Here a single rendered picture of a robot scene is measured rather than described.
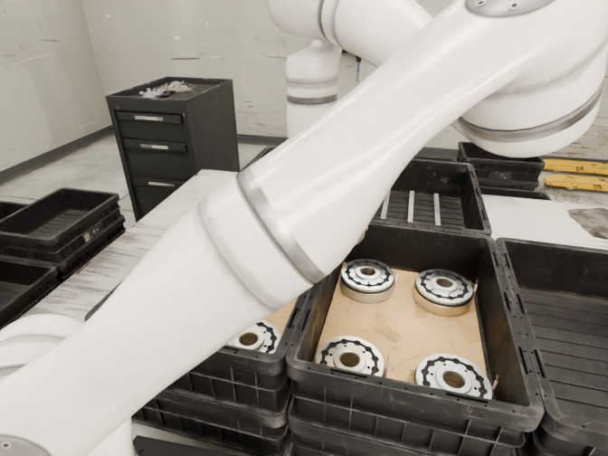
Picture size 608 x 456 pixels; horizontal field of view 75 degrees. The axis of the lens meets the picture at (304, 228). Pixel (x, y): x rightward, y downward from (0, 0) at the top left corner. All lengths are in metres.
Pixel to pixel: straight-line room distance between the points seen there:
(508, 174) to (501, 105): 2.10
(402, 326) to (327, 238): 0.51
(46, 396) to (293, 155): 0.21
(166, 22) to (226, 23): 0.62
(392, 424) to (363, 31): 0.46
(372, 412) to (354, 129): 0.40
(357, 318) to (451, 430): 0.25
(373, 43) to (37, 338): 0.37
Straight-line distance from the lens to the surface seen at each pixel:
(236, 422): 0.67
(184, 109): 2.12
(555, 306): 0.88
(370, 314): 0.74
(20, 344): 0.36
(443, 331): 0.74
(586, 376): 0.77
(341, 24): 0.43
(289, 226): 0.23
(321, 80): 0.54
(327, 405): 0.57
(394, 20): 0.40
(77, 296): 1.11
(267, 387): 0.57
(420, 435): 0.59
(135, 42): 4.66
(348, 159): 0.23
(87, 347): 0.28
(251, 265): 0.23
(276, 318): 0.72
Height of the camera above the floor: 1.32
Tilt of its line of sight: 30 degrees down
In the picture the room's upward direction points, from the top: straight up
